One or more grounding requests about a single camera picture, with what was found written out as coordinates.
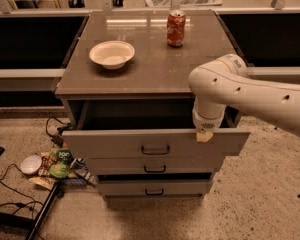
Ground grey drawer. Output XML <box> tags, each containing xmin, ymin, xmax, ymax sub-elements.
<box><xmin>63</xmin><ymin>116</ymin><xmax>249</xmax><ymax>159</ymax></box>
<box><xmin>85</xmin><ymin>157</ymin><xmax>223</xmax><ymax>175</ymax></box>
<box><xmin>97</xmin><ymin>180</ymin><xmax>213</xmax><ymax>197</ymax></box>

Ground grey middle drawer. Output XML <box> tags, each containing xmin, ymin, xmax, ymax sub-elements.
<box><xmin>85</xmin><ymin>157</ymin><xmax>223</xmax><ymax>175</ymax></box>

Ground black floor cables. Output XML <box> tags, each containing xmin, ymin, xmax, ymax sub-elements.
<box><xmin>44</xmin><ymin>116</ymin><xmax>73</xmax><ymax>148</ymax></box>

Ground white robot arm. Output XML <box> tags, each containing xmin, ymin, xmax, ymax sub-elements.
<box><xmin>188</xmin><ymin>54</ymin><xmax>300</xmax><ymax>142</ymax></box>

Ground grey top drawer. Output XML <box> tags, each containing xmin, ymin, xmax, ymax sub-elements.
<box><xmin>63</xmin><ymin>116</ymin><xmax>249</xmax><ymax>159</ymax></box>

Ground black stand leg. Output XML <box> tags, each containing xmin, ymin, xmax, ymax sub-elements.
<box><xmin>0</xmin><ymin>183</ymin><xmax>62</xmax><ymax>240</ymax></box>

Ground green snack bag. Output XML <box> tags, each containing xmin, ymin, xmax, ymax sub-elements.
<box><xmin>49</xmin><ymin>148</ymin><xmax>74</xmax><ymax>179</ymax></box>

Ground pile of snack packets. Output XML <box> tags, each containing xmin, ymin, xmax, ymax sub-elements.
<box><xmin>29</xmin><ymin>144</ymin><xmax>96</xmax><ymax>190</ymax></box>

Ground red soda can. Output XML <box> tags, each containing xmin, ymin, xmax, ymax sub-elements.
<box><xmin>167</xmin><ymin>10</ymin><xmax>186</xmax><ymax>47</ymax></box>

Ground grey bottom drawer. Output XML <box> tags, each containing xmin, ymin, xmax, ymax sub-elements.
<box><xmin>97</xmin><ymin>180</ymin><xmax>213</xmax><ymax>197</ymax></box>

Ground grey drawer cabinet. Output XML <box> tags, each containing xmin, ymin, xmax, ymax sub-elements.
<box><xmin>56</xmin><ymin>11</ymin><xmax>241</xmax><ymax>184</ymax></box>

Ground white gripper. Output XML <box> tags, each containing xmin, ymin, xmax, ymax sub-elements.
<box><xmin>192</xmin><ymin>109</ymin><xmax>225</xmax><ymax>143</ymax></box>

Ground white paper bowl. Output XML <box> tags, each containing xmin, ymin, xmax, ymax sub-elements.
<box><xmin>89</xmin><ymin>41</ymin><xmax>135</xmax><ymax>70</ymax></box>

